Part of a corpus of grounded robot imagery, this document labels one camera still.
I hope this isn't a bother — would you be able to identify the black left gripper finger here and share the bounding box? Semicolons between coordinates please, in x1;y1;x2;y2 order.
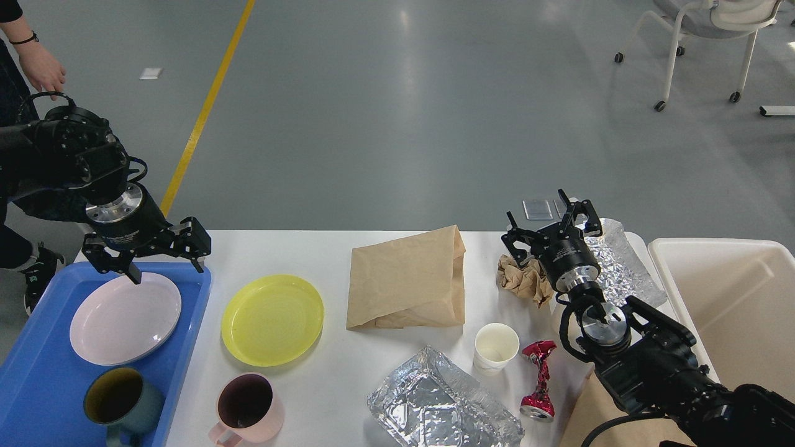
166;216;211;273
82;233;142;284

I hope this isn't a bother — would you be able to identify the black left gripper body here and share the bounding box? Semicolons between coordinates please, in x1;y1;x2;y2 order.
85;182;171;251

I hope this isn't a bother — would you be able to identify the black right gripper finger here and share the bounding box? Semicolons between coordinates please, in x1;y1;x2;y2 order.
556;189;604;240
501;211;542;268

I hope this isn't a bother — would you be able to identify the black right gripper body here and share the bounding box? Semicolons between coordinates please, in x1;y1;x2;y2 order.
533;225;600;292

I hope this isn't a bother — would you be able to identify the yellow plastic plate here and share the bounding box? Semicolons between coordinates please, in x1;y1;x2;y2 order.
220;274;325;368

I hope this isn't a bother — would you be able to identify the pink mug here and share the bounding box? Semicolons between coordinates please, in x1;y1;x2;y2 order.
208;372;286;446

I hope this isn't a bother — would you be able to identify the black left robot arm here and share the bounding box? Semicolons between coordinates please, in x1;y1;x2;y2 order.
1;99;211;284

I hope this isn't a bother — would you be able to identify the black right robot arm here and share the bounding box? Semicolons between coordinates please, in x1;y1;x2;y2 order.
502;190;794;446

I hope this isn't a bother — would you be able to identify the brown paper bag under arm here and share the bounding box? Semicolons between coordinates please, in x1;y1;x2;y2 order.
559;372;694;446

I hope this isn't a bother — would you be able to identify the person's left hand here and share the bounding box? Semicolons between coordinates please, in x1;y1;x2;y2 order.
14;42;66;93

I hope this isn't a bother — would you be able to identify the floor socket plate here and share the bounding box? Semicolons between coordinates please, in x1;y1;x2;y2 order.
522;200;554;221

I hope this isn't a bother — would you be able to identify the crumpled brown paper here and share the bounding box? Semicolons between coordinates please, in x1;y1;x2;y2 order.
496;255;556;308

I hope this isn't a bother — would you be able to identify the crumpled foil sheet right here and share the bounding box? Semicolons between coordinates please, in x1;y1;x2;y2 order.
584;218;668;307

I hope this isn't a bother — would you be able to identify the person in black clothes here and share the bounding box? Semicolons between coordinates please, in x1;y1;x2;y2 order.
1;1;65;315

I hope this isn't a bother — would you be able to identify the brown paper bag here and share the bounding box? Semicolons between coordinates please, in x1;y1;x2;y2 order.
346;225;466;329

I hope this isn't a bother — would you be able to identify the white paper cup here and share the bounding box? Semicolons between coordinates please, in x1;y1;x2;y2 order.
473;322;520;376

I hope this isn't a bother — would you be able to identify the teal mug yellow inside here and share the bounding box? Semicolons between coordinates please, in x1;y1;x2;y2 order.
83;367;165;446

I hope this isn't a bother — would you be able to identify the crushed red can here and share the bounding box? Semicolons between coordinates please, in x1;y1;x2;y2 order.
520;340;557;423

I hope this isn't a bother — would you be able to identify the beige plastic bin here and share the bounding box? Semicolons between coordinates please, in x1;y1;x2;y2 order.
648;238;794;400

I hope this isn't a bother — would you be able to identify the foil tray front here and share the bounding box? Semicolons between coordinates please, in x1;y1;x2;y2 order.
366;345;525;446

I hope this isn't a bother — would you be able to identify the white chair leg right edge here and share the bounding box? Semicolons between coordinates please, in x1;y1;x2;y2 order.
759;106;795;118

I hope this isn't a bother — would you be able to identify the yellow floor tape line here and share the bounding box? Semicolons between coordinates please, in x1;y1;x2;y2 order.
160;1;256;216

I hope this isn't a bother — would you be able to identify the white office chair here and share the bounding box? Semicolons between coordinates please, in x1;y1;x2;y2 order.
614;1;781;112

